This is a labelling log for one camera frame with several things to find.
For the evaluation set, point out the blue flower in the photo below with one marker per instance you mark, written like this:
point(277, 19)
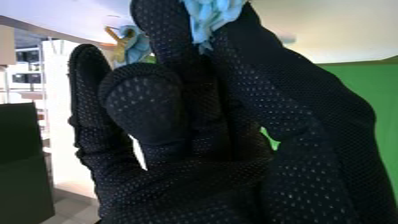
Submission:
point(209, 13)
point(137, 43)

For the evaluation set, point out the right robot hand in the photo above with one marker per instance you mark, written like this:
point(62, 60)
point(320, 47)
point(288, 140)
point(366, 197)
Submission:
point(236, 133)

